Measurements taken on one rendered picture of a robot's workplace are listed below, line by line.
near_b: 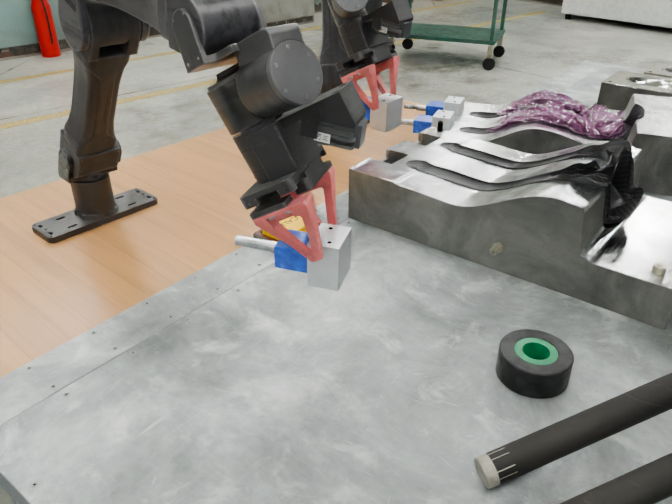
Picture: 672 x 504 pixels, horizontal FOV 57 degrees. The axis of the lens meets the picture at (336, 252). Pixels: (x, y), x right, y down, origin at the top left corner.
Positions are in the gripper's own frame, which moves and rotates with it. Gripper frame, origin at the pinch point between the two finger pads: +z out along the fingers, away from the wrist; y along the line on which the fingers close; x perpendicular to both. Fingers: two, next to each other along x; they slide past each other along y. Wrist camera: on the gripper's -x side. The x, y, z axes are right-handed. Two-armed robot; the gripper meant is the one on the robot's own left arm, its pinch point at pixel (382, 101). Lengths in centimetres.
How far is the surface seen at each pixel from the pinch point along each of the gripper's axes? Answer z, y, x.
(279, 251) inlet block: 10, -49, -18
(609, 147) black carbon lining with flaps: 19.0, 4.9, -33.5
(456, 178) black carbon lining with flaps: 15.5, -7.4, -14.2
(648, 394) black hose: 34, -38, -47
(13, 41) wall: -167, 167, 487
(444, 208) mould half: 17.6, -16.4, -16.6
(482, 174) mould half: 16.5, -3.9, -16.7
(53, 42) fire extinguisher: -154, 190, 467
